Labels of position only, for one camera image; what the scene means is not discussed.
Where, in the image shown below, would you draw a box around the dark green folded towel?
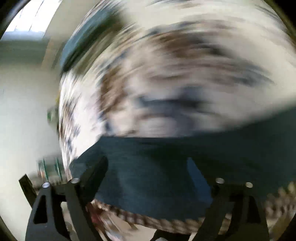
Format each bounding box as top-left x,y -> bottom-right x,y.
60,2 -> 124,73

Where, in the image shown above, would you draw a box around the dark blue denim jeans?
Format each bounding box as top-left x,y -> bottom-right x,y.
69,108 -> 295,221

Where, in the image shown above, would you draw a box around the floral and checked bed blanket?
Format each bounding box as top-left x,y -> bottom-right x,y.
59,1 -> 295,234

